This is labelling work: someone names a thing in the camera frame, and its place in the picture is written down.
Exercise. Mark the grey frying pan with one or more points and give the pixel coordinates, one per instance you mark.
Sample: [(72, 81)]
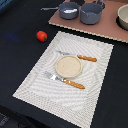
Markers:
[(67, 6)]

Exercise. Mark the red tomato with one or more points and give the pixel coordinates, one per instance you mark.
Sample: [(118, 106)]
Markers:
[(41, 36)]

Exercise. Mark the beige bowl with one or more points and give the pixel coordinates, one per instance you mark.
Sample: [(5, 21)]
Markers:
[(123, 16)]

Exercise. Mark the wooden handled fork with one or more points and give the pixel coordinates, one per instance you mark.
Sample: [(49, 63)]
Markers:
[(66, 81)]

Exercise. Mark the wooden handled knife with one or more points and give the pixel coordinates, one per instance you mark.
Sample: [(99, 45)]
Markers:
[(79, 56)]

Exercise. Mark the round beige plate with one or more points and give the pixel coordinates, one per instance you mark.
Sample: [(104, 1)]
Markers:
[(68, 66)]

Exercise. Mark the pink brown board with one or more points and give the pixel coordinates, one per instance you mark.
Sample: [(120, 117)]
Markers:
[(106, 27)]

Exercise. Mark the grey cooking pot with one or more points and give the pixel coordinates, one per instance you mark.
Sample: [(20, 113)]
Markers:
[(90, 13)]

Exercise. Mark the grey fish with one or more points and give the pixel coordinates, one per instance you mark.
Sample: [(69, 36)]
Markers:
[(70, 11)]

